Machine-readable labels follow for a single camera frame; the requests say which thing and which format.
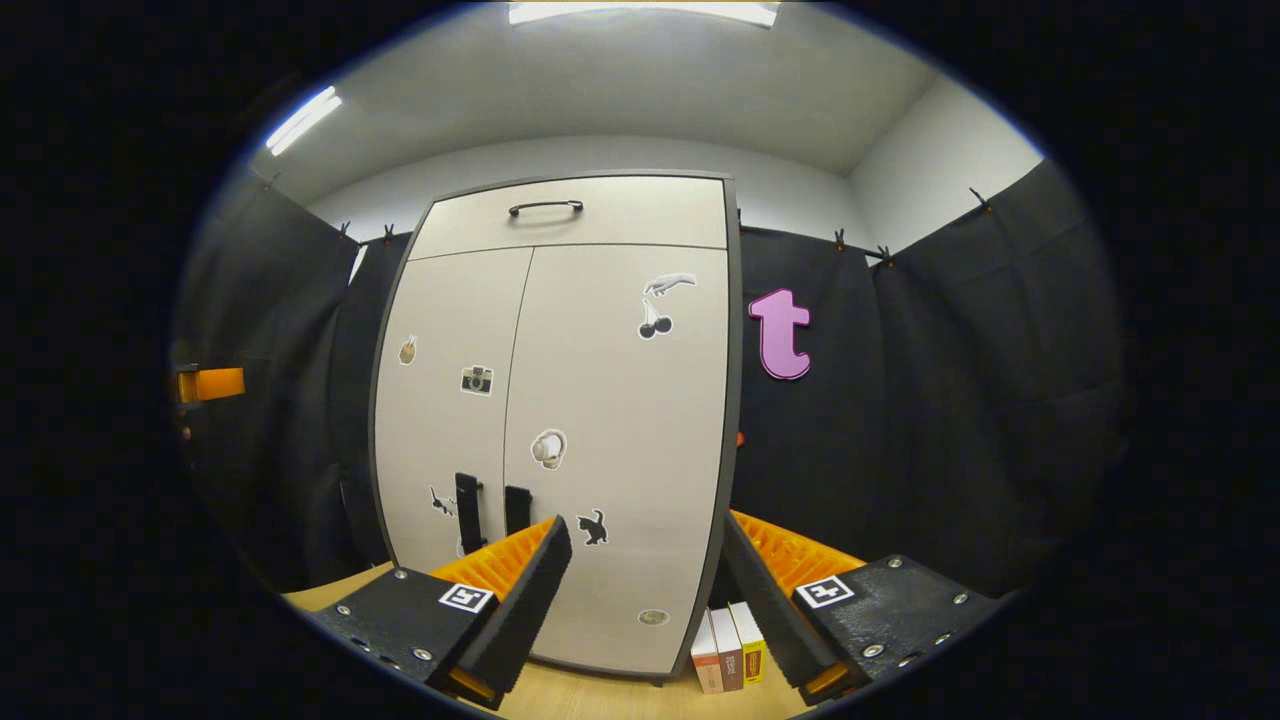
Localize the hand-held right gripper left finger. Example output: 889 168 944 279
315 515 574 711

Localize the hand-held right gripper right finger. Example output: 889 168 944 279
722 508 1001 706

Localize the white shoe cabinet door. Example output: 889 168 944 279
372 247 534 576
503 243 731 676

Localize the white shoe cabinet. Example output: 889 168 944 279
368 170 743 683

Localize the brown white small box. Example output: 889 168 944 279
708 606 746 691

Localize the orange white small box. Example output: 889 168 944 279
690 610 724 696

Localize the ceiling light panel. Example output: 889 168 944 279
508 0 781 29
265 85 343 158

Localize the cabinet drawer with black handle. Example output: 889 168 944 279
408 176 729 261

